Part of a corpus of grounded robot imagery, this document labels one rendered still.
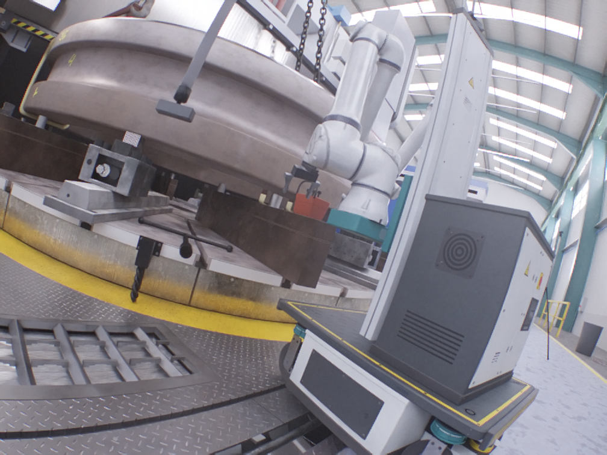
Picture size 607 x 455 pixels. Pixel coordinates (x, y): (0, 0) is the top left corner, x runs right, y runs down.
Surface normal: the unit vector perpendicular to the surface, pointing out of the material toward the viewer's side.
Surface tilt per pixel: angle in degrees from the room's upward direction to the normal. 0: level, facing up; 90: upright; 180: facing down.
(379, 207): 68
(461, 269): 90
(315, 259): 90
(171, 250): 90
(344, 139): 80
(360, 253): 90
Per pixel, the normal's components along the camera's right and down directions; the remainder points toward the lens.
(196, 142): 0.33, 0.11
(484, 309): -0.76, -0.26
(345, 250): -0.50, -0.18
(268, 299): 0.53, 0.18
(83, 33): -0.20, -0.07
